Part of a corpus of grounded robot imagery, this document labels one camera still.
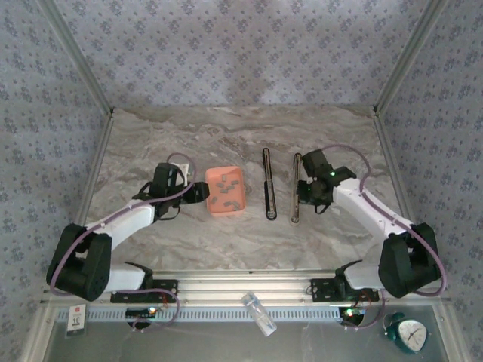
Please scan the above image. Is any aluminium table side rail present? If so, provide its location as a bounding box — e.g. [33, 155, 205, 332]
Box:
[73, 109, 116, 227]
[371, 107, 416, 227]

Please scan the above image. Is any green alarm clock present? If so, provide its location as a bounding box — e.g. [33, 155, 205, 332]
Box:
[383, 311, 429, 354]

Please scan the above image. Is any aluminium frame post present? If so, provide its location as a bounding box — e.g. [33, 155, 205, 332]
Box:
[37, 0, 115, 116]
[373, 0, 452, 114]

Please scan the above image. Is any clear plastic bottle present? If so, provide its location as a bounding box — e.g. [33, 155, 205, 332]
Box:
[241, 290, 278, 336]

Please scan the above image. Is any small circuit board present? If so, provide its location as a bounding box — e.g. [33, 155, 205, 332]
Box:
[125, 307, 158, 318]
[339, 307, 367, 320]

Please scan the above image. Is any grey slotted cable duct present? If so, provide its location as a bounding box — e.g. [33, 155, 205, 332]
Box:
[48, 305, 373, 324]

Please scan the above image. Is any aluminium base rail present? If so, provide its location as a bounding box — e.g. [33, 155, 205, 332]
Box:
[109, 268, 382, 307]

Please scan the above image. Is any pink plastic tray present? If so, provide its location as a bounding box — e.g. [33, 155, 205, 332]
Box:
[205, 165, 248, 219]

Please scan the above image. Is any white label card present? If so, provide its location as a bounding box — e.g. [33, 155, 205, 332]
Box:
[66, 304, 88, 338]

